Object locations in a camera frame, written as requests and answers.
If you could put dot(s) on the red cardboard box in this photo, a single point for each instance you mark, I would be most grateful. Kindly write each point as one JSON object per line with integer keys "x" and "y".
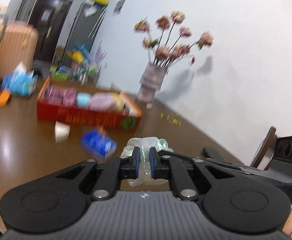
{"x": 86, "y": 120}

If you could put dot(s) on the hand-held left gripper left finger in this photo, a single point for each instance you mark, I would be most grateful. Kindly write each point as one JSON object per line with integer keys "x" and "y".
{"x": 136, "y": 162}

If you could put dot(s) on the patterned grey vase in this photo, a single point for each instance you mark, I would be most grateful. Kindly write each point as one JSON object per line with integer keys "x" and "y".
{"x": 151, "y": 82}

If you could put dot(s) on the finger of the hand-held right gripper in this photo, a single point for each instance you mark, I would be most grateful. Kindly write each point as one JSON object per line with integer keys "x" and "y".
{"x": 176, "y": 155}
{"x": 216, "y": 153}

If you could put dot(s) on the blue tissue pack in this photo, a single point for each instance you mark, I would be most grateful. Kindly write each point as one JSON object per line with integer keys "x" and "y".
{"x": 19, "y": 82}

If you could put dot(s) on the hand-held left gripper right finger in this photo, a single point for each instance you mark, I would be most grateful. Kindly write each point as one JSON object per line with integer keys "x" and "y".
{"x": 153, "y": 163}

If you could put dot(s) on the pink suitcase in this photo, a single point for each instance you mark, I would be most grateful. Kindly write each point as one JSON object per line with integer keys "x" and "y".
{"x": 17, "y": 50}

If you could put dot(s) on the grey refrigerator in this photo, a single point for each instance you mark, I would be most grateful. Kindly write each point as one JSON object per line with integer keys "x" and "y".
{"x": 87, "y": 27}

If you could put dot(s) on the pink artificial flowers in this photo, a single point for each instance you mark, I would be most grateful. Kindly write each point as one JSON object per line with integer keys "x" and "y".
{"x": 166, "y": 50}

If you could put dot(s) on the wall picture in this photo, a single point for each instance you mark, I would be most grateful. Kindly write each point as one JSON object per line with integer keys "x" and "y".
{"x": 120, "y": 5}

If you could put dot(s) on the purple flower decoration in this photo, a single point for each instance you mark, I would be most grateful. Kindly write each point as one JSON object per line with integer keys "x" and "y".
{"x": 100, "y": 53}

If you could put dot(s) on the small yellow pieces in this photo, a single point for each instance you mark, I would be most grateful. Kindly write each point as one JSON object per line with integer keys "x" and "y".
{"x": 174, "y": 122}

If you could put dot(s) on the white paper cup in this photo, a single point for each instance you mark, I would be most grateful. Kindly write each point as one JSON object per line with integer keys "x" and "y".
{"x": 61, "y": 131}

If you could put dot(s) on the clear plastic bag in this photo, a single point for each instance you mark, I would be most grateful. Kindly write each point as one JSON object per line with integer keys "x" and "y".
{"x": 146, "y": 143}

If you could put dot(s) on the pile of colourful packets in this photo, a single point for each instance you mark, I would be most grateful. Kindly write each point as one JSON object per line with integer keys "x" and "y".
{"x": 78, "y": 67}

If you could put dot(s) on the dark wooden door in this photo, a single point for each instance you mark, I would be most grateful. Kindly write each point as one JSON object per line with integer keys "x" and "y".
{"x": 48, "y": 27}

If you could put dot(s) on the brown wooden chair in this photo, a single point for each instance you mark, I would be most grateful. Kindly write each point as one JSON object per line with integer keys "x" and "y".
{"x": 267, "y": 145}

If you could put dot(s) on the yellow box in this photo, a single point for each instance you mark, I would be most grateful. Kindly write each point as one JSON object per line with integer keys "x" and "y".
{"x": 99, "y": 0}

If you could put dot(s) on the light blue packet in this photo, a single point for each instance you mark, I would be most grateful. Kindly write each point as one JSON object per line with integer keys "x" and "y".
{"x": 83, "y": 100}

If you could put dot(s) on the purple packet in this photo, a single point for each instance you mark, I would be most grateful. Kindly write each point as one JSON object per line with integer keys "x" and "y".
{"x": 53, "y": 95}
{"x": 69, "y": 97}

